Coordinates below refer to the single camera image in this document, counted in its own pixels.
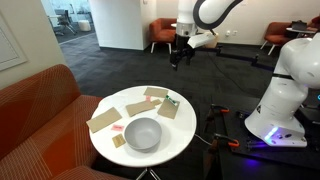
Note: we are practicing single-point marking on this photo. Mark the small pink paper note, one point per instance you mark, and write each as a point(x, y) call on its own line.
point(148, 98)

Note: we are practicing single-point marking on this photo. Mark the white ottoman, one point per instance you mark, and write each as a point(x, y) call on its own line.
point(84, 25)

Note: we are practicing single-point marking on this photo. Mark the white wall outlet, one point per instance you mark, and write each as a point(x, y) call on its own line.
point(235, 32)
point(228, 33)

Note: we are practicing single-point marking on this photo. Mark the orange and black clamp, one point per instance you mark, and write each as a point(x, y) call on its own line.
point(218, 109)
point(230, 142)

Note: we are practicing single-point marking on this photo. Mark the black bag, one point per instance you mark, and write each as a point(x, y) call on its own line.
point(299, 25)

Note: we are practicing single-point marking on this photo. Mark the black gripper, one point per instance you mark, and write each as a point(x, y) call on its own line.
point(184, 43)

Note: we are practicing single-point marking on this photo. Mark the pink printed paper note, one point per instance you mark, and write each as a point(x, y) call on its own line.
point(117, 127)

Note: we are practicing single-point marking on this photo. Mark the black floor rail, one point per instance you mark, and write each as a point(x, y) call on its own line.
point(240, 57)

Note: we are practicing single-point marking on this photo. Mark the grey bowl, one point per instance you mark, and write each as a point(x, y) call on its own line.
point(143, 133)

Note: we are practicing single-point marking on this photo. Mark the green and white marker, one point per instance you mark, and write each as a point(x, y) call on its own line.
point(171, 100)

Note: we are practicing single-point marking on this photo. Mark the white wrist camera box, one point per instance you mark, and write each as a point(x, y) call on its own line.
point(201, 40)

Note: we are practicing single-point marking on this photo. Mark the orange patterned sofa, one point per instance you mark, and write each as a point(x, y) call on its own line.
point(40, 126)

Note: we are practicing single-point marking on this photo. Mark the long cardboard strip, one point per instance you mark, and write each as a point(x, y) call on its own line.
point(140, 108)

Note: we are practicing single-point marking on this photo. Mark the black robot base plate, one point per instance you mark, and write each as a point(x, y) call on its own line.
point(293, 156)

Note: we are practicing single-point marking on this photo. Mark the white round side table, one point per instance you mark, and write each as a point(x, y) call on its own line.
point(300, 31)

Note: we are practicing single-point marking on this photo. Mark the grey office chair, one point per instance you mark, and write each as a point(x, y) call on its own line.
point(65, 20)

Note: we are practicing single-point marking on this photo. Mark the orange chair with white legs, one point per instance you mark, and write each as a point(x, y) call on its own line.
point(275, 35)

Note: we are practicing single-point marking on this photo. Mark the beige cylinder stool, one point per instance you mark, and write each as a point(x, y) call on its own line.
point(217, 40)

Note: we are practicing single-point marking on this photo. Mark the large cardboard rectangle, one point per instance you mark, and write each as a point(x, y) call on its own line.
point(104, 120)

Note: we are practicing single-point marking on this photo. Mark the white framed wall board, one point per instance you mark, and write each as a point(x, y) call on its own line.
point(8, 46)

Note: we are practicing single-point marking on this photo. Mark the orange armchair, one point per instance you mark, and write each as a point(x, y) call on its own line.
point(161, 31)

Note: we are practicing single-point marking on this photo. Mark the orange lounge chair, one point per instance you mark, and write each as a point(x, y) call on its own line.
point(316, 22)

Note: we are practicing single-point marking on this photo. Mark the white round coffee table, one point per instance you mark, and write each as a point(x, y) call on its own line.
point(174, 25)

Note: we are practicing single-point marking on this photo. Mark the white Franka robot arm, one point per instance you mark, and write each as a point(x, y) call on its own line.
point(283, 110)

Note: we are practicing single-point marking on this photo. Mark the small cardboard square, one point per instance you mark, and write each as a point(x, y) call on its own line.
point(118, 141)

